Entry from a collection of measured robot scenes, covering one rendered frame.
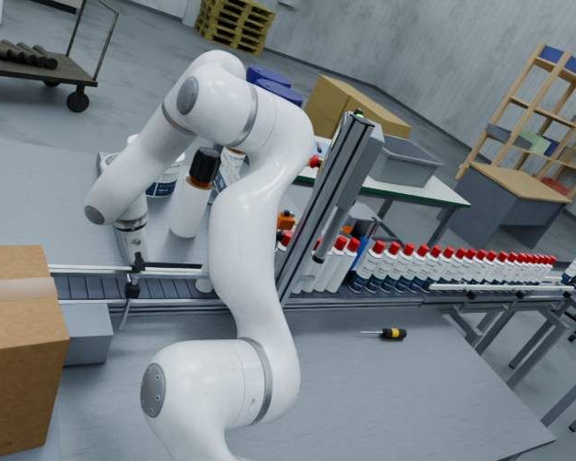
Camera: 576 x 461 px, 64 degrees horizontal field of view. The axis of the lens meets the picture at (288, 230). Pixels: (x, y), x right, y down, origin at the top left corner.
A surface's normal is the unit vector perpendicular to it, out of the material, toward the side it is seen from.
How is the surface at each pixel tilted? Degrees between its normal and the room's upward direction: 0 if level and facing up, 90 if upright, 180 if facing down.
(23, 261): 0
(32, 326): 0
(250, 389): 47
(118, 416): 0
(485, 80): 90
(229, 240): 63
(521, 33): 90
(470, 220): 90
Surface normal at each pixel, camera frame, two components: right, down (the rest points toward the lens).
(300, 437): 0.38, -0.81
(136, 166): 0.26, 0.04
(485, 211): -0.77, 0.00
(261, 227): 0.61, -0.07
